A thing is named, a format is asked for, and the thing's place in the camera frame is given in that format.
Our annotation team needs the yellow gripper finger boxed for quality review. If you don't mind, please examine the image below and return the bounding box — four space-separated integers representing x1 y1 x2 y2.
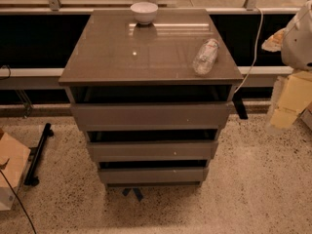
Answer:
261 28 285 52
265 71 312 135

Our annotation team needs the grey bottom drawer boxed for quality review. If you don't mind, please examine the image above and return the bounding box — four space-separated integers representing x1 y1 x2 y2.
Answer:
98 168 209 185

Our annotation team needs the grey drawer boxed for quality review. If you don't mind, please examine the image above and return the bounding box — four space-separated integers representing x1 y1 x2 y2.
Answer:
71 103 229 131
98 168 209 185
87 140 218 162

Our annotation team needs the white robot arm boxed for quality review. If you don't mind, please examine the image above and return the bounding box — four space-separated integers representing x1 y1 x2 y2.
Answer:
261 0 312 135

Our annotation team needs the grey top drawer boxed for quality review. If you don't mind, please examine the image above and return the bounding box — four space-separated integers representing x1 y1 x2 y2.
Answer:
71 103 229 131

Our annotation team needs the grey drawer cabinet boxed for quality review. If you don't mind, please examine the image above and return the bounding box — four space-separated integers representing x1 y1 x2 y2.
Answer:
59 9 243 193

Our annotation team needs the grey middle drawer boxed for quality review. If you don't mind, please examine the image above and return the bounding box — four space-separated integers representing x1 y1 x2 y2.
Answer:
87 140 218 162

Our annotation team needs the cardboard box right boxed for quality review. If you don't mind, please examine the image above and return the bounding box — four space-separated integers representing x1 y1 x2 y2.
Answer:
300 102 312 130

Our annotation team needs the cardboard box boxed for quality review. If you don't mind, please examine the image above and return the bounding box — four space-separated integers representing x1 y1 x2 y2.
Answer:
300 102 312 130
0 130 30 211

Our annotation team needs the clear plastic bottle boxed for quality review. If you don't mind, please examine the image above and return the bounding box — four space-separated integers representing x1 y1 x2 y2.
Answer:
192 38 219 75

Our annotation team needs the white ceramic bowl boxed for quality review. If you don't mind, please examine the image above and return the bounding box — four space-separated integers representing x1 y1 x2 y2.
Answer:
131 2 158 24

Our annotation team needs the black stand leg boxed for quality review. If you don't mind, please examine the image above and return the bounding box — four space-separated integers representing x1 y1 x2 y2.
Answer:
24 123 54 186

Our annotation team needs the cardboard box left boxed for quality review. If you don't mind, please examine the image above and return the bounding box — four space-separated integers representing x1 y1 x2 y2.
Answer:
0 130 30 211

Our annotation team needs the white cable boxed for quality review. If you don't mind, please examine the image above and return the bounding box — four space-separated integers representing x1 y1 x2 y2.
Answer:
233 7 265 95

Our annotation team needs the black cable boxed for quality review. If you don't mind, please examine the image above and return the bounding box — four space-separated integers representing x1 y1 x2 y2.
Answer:
0 169 38 234

